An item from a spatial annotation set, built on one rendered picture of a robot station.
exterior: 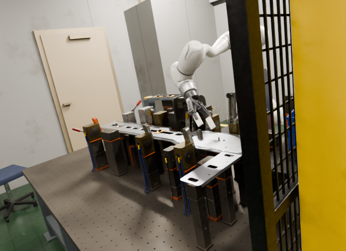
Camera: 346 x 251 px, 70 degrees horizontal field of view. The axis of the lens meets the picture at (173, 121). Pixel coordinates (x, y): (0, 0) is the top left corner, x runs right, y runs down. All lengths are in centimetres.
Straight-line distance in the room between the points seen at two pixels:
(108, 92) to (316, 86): 425
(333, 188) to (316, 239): 12
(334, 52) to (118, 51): 448
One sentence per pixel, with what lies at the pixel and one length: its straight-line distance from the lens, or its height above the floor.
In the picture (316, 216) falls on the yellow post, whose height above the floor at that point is 111.
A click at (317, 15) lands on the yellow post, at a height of 147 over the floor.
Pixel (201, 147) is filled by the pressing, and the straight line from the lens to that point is 125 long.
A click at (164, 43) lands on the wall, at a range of 431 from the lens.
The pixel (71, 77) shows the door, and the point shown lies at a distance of 435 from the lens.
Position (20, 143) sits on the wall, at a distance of 429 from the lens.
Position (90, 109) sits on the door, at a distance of 445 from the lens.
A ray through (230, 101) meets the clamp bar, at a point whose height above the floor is 117.
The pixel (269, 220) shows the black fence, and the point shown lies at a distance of 47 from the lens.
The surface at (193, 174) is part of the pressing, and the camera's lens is 99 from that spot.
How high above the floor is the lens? 144
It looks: 14 degrees down
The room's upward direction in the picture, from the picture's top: 10 degrees counter-clockwise
